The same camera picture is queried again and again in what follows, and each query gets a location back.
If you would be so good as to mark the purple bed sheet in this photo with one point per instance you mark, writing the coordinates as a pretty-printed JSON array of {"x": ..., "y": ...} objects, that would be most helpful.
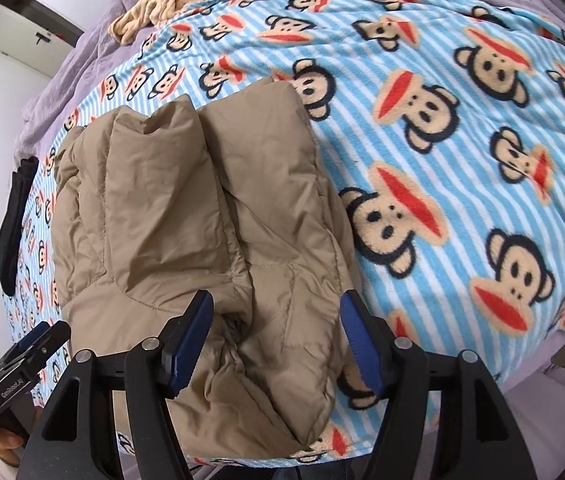
[{"x": 77, "y": 55}]

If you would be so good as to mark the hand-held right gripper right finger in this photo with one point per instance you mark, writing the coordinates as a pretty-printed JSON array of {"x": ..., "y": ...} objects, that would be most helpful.
[{"x": 360, "y": 345}]

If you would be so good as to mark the blue striped monkey print blanket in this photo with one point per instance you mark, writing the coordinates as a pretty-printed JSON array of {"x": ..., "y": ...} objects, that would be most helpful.
[{"x": 462, "y": 160}]

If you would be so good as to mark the person's left hand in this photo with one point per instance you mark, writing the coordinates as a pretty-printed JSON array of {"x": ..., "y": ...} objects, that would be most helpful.
[{"x": 7, "y": 442}]

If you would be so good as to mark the black cloth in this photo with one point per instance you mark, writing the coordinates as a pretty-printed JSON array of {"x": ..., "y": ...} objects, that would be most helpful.
[{"x": 12, "y": 230}]

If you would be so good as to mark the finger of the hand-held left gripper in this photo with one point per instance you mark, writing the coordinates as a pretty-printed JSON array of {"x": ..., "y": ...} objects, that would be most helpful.
[
  {"x": 50, "y": 342},
  {"x": 30, "y": 341}
]

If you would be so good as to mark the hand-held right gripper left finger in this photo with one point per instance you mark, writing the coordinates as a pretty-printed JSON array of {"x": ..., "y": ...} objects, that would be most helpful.
[{"x": 187, "y": 355}]

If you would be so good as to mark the tan puffer jacket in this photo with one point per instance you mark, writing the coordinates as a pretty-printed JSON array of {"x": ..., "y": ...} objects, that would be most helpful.
[{"x": 162, "y": 210}]

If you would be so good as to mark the black door closer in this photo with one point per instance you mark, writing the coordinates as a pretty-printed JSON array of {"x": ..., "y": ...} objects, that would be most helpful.
[{"x": 45, "y": 38}]

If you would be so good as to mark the beige fleece cloth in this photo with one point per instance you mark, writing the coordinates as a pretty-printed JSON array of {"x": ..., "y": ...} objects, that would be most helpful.
[{"x": 162, "y": 5}]

